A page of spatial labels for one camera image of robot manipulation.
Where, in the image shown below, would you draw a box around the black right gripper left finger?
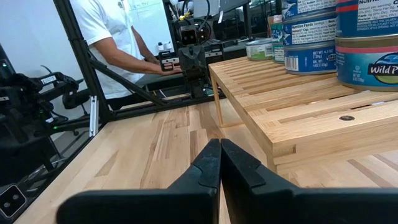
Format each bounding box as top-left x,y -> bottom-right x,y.
56,138 -> 222,224

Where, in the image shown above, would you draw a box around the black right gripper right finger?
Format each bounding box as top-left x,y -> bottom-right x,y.
220,139 -> 398,224

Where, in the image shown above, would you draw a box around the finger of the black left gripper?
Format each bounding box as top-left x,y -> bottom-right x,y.
185,70 -> 197,98
195,68 -> 207,98

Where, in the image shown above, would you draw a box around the silver lidded tin can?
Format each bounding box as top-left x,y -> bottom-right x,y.
245,37 -> 274,62
283,42 -> 337,76
281,0 -> 337,22
272,42 -> 285,65
282,14 -> 337,47
270,22 -> 284,44

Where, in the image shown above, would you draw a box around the wooden slatted shelf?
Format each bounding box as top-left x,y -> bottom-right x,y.
208,55 -> 398,174

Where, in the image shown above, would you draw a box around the gold lidded tin can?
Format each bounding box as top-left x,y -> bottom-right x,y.
335,0 -> 398,39
335,35 -> 398,92

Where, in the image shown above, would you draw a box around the person's forearm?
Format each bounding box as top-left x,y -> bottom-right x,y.
130,26 -> 155,62
92,36 -> 165,76

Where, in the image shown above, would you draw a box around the white bottles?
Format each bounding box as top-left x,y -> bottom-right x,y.
157,41 -> 174,53

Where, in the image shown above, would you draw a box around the grey desk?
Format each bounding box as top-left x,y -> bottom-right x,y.
135,73 -> 187,91

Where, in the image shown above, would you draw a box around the person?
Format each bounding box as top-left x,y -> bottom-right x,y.
68,0 -> 184,110

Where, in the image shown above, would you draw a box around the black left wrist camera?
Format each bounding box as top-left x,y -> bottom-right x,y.
179,25 -> 199,47

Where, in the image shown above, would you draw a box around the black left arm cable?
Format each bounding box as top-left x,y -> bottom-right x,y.
182,0 -> 213,44

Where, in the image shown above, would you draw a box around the white wall board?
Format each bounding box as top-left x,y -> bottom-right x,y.
123,0 -> 175,57

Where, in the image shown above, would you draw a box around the silver metal bracket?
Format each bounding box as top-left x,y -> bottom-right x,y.
89,95 -> 99,138

